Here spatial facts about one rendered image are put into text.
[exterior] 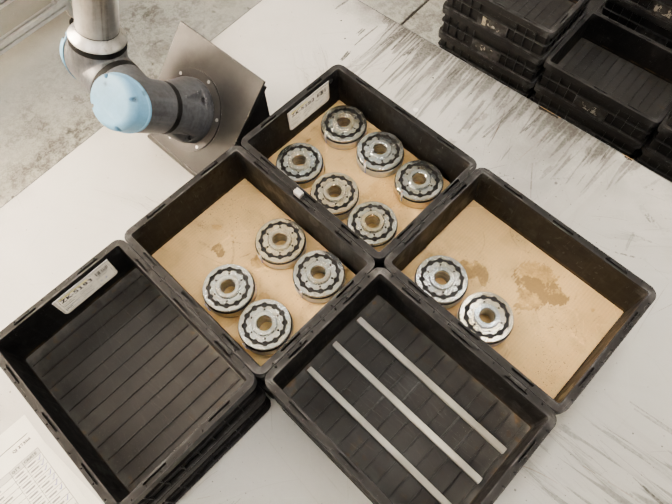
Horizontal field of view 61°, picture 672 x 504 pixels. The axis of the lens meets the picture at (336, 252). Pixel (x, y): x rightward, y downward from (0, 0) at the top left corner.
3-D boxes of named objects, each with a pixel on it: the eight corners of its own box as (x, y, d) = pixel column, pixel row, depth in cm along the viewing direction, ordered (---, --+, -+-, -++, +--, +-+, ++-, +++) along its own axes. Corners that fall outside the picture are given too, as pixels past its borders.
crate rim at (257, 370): (124, 240, 112) (119, 235, 110) (239, 148, 121) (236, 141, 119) (261, 382, 99) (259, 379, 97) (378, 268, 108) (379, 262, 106)
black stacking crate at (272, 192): (142, 261, 121) (122, 236, 110) (246, 175, 129) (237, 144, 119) (269, 392, 108) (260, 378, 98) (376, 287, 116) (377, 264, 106)
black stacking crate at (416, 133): (248, 174, 129) (238, 143, 119) (339, 98, 138) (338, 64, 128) (377, 286, 117) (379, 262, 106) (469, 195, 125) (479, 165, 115)
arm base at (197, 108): (159, 124, 140) (126, 122, 132) (178, 66, 135) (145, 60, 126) (201, 154, 135) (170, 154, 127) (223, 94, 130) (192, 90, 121)
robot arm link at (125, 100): (162, 146, 128) (112, 145, 116) (128, 107, 131) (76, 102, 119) (187, 102, 122) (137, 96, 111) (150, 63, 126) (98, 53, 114)
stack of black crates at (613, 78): (516, 127, 214) (543, 60, 183) (559, 79, 223) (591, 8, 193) (612, 185, 202) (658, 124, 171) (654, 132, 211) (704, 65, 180)
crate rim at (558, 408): (379, 268, 108) (379, 262, 106) (478, 170, 116) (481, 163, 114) (557, 419, 95) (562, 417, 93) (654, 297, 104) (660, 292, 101)
